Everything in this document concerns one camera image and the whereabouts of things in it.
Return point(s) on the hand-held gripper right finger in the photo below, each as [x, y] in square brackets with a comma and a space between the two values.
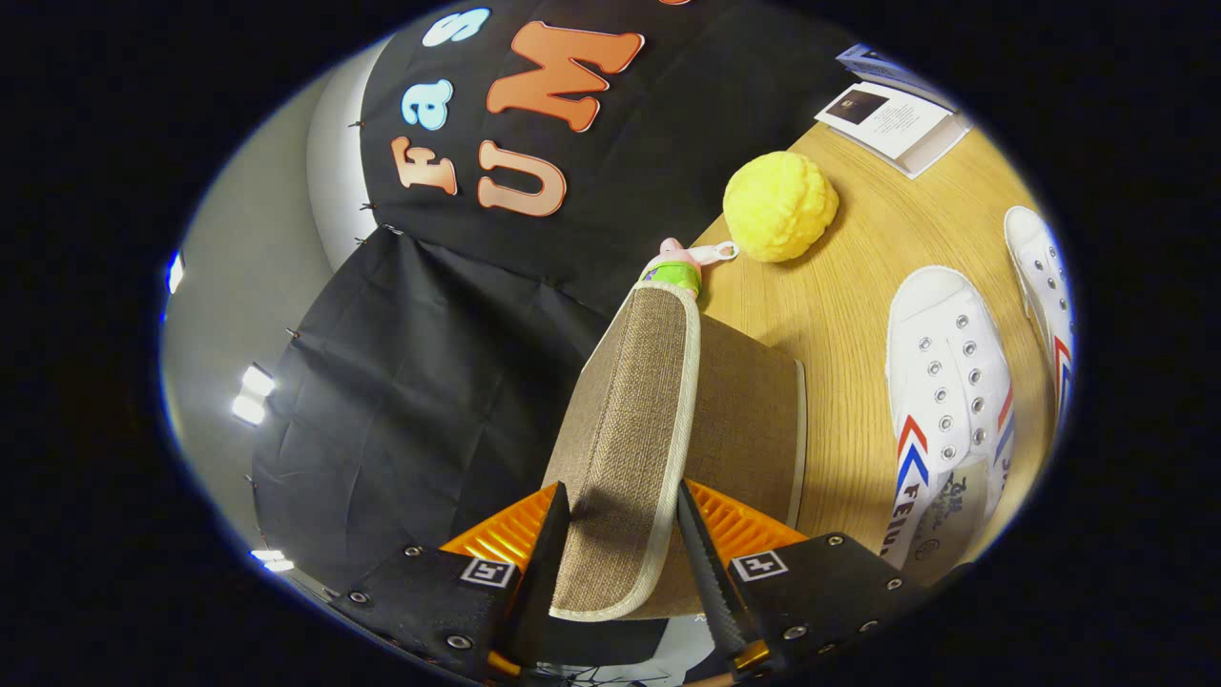
[711, 582]

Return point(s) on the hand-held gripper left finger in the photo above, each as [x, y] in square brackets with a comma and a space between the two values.
[544, 582]

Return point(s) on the brown fabric storage box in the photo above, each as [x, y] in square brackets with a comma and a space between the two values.
[630, 429]

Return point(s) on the white canvas shoe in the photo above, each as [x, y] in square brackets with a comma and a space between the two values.
[949, 382]
[1040, 277]

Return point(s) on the black backdrop cloth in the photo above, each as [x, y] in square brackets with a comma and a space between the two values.
[429, 382]

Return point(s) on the pink green plush toy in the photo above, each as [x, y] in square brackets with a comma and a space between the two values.
[675, 272]

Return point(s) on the large ceiling light panel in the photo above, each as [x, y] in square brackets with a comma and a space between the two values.
[253, 393]

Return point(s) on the yellow plush ball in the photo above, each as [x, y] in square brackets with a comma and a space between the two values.
[780, 205]

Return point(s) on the small ceiling light panel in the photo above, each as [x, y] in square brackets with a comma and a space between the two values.
[175, 272]

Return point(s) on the white book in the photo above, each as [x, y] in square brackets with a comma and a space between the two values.
[892, 119]

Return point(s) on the blue book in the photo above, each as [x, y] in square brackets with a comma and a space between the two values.
[892, 72]

